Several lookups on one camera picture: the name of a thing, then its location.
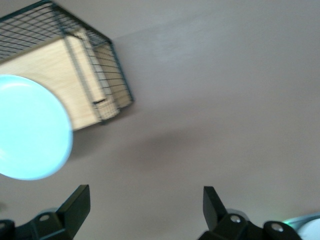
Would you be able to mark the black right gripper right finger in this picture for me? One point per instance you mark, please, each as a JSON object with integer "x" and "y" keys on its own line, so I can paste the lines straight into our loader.
{"x": 212, "y": 212}

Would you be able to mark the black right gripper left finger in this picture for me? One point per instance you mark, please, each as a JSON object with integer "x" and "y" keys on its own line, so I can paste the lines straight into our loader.
{"x": 75, "y": 212}

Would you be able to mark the light blue round plate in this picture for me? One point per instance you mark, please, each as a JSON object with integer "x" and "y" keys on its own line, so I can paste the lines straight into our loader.
{"x": 30, "y": 127}

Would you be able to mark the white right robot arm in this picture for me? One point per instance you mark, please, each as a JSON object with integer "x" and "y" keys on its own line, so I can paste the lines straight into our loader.
{"x": 312, "y": 231}

